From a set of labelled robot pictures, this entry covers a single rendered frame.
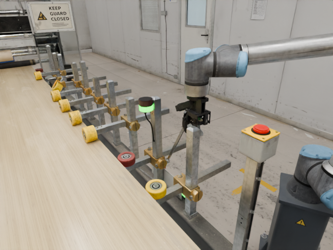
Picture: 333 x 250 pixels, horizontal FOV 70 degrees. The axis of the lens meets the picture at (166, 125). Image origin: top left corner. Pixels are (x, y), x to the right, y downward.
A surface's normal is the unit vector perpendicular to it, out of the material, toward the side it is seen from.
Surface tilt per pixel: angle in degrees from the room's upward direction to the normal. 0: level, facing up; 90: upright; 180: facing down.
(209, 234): 0
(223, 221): 0
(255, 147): 90
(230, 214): 0
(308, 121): 90
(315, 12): 90
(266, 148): 90
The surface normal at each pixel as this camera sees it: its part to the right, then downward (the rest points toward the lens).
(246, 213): -0.82, 0.27
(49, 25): 0.58, 0.35
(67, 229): -0.02, -0.90
